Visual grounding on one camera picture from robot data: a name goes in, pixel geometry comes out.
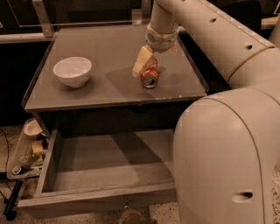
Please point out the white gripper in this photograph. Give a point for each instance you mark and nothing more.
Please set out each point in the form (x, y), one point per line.
(162, 40)

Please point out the orange coke can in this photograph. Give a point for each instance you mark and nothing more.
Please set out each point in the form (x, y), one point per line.
(149, 77)

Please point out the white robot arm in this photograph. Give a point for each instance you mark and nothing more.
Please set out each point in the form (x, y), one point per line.
(225, 145)

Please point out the grey cabinet with clear top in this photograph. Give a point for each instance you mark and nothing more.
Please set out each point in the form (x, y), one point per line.
(113, 52)

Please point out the open grey top drawer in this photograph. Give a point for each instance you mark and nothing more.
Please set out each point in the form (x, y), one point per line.
(85, 174)

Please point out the small metal drawer knob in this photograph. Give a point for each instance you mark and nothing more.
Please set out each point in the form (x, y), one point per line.
(126, 204)

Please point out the white ceramic bowl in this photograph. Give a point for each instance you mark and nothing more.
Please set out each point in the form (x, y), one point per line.
(73, 72)

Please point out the black office chair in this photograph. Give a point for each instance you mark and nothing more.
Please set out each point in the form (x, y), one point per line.
(247, 12)

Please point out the clear side bin with items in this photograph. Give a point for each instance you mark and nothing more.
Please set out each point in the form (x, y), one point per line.
(29, 154)

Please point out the black stand with wheel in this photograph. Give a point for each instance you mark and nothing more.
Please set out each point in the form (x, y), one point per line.
(8, 212)

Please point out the metal rail with brackets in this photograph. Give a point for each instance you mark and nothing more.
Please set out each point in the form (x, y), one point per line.
(40, 20)

